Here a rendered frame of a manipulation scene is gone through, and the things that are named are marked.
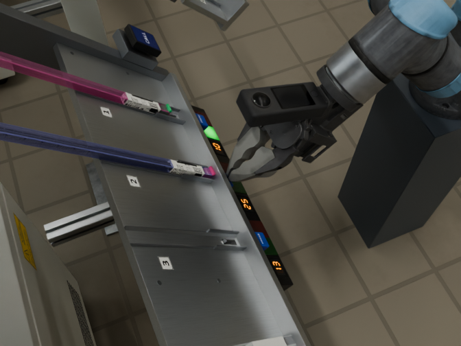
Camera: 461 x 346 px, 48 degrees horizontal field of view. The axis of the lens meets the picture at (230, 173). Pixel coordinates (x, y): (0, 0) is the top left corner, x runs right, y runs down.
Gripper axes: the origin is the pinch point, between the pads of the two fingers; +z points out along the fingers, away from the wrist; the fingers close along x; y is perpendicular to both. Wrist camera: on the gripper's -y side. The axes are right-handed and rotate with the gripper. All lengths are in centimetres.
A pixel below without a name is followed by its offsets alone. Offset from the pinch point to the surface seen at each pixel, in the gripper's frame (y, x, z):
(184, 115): -3.5, 10.7, 0.6
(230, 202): -3.5, -5.6, 0.1
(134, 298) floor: 37, 13, 64
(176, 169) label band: -10.9, -0.7, 0.7
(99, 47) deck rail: -16.1, 19.8, 0.4
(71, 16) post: -7.9, 41.9, 10.3
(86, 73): -19.3, 14.4, 1.6
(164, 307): -21.0, -19.2, 1.6
